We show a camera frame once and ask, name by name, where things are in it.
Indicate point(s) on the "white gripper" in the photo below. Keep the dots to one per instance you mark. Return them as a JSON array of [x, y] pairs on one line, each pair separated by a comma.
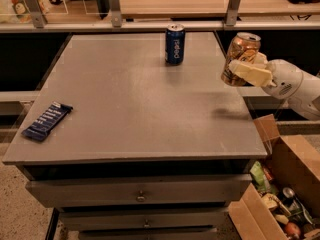
[[283, 78]]

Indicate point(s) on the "orange gold soda can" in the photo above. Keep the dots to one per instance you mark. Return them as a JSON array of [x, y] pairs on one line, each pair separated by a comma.
[[243, 47]]

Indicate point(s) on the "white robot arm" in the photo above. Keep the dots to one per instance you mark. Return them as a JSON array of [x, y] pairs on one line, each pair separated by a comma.
[[305, 101]]

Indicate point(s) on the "blue Pepsi can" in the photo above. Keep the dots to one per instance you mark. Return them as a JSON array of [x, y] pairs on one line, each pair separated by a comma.
[[174, 44]]

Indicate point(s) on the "open cardboard box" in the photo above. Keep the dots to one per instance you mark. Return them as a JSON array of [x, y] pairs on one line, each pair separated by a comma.
[[294, 163]]

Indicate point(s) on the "green snack packet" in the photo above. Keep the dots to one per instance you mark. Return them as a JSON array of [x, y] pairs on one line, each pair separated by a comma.
[[259, 178]]

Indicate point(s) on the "grey drawer cabinet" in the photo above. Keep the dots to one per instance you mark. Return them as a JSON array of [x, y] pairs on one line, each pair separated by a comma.
[[177, 133]]

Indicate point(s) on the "wooden table top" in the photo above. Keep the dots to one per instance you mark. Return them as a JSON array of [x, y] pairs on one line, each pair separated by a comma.
[[212, 8]]

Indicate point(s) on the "red apple in box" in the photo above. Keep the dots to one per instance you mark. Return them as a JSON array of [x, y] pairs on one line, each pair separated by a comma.
[[292, 230]]

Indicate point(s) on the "round brass drawer knob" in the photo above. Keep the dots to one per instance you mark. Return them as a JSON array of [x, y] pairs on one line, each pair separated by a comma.
[[141, 197]]

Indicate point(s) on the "lower brass drawer knob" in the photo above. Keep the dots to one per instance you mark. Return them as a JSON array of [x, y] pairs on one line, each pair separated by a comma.
[[146, 224]]

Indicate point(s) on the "dark blue snack bar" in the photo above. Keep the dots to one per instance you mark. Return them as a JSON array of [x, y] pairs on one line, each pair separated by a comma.
[[41, 127]]

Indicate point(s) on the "orange white carton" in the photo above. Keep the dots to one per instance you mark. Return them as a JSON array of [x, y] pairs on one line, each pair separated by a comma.
[[14, 11]]

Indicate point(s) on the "grey metal railing bracket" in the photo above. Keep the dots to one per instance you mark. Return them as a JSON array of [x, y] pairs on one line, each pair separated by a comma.
[[232, 12], [38, 19], [116, 15]]

